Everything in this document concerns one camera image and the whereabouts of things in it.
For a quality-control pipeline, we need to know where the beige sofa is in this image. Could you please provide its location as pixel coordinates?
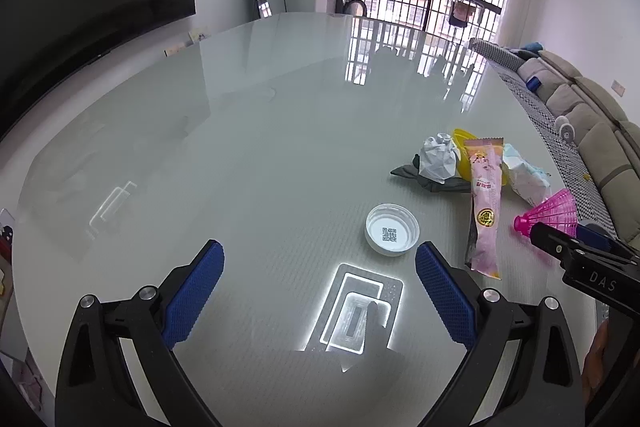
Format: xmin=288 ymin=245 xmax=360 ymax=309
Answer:
xmin=515 ymin=49 xmax=640 ymax=248

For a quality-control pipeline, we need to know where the person's right hand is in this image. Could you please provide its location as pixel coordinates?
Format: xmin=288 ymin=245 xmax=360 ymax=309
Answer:
xmin=583 ymin=318 xmax=610 ymax=403

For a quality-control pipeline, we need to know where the white plastic bottle cap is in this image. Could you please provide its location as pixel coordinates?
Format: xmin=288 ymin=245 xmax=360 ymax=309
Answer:
xmin=365 ymin=203 xmax=420 ymax=256

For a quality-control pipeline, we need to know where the white blue packet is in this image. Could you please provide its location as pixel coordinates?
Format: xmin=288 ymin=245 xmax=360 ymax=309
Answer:
xmin=501 ymin=143 xmax=552 ymax=206

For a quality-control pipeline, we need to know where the pink shuttlecock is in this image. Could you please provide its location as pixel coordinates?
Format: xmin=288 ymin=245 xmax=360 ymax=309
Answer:
xmin=513 ymin=188 xmax=580 ymax=239

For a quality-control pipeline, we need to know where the pink snack wrapper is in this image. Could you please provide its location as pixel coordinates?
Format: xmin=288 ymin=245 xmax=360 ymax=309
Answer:
xmin=464 ymin=137 xmax=503 ymax=279

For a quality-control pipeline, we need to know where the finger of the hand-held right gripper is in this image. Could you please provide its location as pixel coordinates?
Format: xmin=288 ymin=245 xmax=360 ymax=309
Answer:
xmin=575 ymin=221 xmax=633 ymax=254
xmin=530 ymin=222 xmax=636 ymax=265

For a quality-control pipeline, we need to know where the white round device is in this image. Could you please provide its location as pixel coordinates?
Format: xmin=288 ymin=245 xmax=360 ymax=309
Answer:
xmin=554 ymin=116 xmax=576 ymax=142

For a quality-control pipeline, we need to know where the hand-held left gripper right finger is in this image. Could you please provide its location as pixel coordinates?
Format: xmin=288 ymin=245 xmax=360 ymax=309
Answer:
xmin=415 ymin=241 xmax=586 ymax=427

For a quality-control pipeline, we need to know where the colourful picture board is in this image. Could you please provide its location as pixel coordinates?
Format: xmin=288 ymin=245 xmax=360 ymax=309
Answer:
xmin=0 ymin=207 xmax=16 ymax=298

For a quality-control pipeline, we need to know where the black stand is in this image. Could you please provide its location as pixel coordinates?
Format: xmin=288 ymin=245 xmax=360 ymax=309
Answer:
xmin=325 ymin=0 xmax=369 ymax=18

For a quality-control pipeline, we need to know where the yellow plastic wrapper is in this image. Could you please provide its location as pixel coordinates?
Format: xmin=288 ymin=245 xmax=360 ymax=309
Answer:
xmin=452 ymin=128 xmax=511 ymax=188

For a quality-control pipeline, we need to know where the grey cloth bow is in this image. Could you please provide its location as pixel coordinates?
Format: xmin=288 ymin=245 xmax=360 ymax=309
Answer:
xmin=390 ymin=153 xmax=473 ymax=195

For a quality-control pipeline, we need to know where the white paper ball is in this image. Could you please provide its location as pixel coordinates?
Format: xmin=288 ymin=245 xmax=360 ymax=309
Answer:
xmin=418 ymin=133 xmax=461 ymax=184

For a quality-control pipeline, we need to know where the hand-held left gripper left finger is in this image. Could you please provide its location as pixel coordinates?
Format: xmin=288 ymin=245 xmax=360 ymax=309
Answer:
xmin=55 ymin=239 xmax=226 ymax=427

